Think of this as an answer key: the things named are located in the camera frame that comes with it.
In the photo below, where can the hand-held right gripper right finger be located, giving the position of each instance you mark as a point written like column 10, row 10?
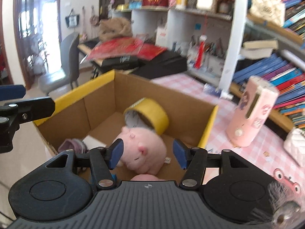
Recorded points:
column 180, row 153

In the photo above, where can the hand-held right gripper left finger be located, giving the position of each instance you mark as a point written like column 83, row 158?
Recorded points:
column 116, row 152

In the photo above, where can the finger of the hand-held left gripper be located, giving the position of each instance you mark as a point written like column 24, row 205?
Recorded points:
column 31, row 108

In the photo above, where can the white charger adapter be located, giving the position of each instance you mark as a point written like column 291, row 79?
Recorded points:
column 93, row 140

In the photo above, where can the pink pig plush toy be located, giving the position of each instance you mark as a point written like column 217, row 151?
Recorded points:
column 143, row 143

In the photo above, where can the yellow cardboard box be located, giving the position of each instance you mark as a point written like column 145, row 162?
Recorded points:
column 181, row 109

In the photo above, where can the small teal toy car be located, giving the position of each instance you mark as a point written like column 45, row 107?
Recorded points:
column 71, row 145

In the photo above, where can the yellow tape roll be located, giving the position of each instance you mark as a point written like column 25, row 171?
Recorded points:
column 154, row 114

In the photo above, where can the grey chair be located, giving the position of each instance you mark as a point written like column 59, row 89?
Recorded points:
column 69, row 59

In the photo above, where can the pink cylindrical dispenser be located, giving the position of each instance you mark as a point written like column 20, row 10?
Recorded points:
column 245, row 128

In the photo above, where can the pink checked printed tablecloth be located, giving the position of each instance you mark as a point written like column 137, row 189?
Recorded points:
column 262, row 158

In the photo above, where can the electric keyboard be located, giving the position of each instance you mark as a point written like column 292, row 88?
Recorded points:
column 89, row 45

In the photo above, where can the black ribbed case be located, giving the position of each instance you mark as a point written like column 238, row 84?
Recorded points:
column 164, row 64

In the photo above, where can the hanging dark tote bag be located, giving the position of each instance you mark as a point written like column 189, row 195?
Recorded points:
column 72, row 20

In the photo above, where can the white pen holder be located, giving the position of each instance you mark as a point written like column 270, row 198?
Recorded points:
column 216, row 63

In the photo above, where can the red tassel ornament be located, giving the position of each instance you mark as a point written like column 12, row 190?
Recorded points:
column 200, row 50

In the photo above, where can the brown crumpled cloth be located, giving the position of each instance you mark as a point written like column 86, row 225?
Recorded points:
column 114, row 28

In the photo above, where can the white quilted pouch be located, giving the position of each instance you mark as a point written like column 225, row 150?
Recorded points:
column 295, row 148

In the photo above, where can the row of colourful books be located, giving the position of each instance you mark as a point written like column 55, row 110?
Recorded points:
column 281, row 81

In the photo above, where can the white wooden bookshelf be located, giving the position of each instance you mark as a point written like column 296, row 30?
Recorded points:
column 234, row 40

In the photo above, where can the thick lying book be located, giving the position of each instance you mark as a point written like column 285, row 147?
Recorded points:
column 258, row 49

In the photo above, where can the white rolled paper tube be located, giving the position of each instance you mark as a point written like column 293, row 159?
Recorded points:
column 293, row 58

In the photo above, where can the brown glass bottle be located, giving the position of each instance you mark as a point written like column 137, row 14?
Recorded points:
column 224, row 6

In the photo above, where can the cream quilted handbag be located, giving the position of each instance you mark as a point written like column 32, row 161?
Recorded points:
column 266, row 7

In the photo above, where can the row of leaning books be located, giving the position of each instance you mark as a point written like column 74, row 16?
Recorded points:
column 294, row 19

